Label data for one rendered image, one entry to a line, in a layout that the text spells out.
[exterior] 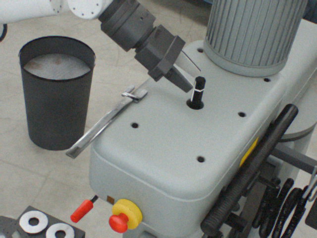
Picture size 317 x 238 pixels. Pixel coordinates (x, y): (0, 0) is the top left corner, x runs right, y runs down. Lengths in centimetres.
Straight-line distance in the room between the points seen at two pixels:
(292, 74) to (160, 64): 61
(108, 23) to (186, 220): 39
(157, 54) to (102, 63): 344
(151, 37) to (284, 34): 31
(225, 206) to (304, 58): 70
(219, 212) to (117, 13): 42
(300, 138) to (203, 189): 78
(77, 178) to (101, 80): 107
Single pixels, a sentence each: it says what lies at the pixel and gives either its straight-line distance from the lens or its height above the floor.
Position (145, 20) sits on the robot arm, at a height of 206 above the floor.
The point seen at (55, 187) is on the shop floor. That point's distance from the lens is 344.
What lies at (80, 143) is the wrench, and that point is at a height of 190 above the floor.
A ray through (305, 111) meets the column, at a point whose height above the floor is 156.
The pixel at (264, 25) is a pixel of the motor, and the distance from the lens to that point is 115.
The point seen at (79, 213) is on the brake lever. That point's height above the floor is 171.
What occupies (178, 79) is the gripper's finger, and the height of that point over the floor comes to 196.
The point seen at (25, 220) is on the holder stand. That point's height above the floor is 114.
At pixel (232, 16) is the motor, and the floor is 202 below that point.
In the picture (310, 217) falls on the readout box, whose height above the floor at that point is 155.
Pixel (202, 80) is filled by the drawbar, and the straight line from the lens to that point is 107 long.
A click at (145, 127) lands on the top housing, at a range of 103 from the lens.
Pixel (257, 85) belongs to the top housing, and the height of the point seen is 189.
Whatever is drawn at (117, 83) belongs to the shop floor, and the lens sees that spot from 425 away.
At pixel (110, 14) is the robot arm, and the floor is 206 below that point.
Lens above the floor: 257
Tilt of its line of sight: 40 degrees down
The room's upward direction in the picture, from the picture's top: 10 degrees clockwise
